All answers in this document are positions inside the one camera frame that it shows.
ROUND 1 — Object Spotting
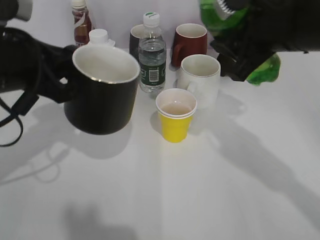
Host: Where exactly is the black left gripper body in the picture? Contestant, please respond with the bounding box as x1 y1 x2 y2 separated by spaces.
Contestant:
0 0 77 103

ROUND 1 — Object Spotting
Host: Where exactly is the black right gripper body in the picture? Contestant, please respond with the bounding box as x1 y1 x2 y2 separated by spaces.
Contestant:
210 0 320 82

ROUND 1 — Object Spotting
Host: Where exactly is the green soda bottle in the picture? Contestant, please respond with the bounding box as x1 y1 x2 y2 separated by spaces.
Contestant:
199 0 281 86

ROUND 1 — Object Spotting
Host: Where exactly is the black mug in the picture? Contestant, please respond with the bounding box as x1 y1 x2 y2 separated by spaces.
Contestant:
63 44 140 135

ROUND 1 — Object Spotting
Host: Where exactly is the dark red mug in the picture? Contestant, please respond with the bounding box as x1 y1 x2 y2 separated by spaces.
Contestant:
171 23 208 68

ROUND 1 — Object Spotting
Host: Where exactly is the white mug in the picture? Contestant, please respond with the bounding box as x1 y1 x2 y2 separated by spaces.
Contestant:
176 54 221 109

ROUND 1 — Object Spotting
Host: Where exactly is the dark grey mug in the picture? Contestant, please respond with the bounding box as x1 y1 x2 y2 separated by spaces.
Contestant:
129 24 145 62

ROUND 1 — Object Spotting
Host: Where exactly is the brown coffee drink bottle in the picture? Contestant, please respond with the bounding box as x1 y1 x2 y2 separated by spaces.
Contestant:
71 0 94 47

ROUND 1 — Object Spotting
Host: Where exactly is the white blueberry yogurt carton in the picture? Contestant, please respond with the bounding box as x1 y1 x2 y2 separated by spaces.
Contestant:
88 29 116 47

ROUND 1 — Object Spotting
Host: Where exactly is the clear water bottle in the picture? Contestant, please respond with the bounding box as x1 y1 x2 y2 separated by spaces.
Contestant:
138 11 167 93

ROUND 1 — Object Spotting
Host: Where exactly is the yellow paper cup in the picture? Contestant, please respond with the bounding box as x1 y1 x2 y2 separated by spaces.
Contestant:
155 88 198 143

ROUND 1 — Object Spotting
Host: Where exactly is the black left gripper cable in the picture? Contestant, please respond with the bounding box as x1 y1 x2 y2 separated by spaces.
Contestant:
0 89 40 147

